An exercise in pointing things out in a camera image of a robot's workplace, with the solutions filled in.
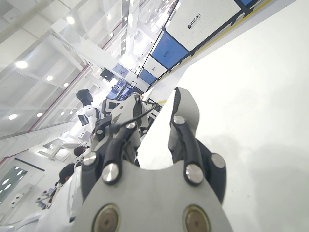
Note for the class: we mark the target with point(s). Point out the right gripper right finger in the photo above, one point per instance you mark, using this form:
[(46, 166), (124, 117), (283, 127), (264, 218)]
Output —
[(187, 136)]

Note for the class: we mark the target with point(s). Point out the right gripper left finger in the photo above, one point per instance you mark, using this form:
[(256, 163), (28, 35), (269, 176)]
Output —
[(113, 150)]

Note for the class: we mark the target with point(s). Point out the person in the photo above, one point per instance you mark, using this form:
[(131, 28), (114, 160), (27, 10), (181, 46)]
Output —
[(66, 173), (79, 151)]

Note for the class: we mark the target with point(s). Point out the small blue partition panel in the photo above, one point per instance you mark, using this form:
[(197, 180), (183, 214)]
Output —
[(147, 76)]

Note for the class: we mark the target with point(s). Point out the black hanging monitor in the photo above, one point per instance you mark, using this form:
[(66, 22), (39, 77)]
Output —
[(107, 74)]

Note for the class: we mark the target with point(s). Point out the small white partition panel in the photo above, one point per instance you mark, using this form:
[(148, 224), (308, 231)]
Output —
[(155, 66)]

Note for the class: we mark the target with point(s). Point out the large white partition panel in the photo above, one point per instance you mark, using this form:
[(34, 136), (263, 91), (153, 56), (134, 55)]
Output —
[(205, 13)]

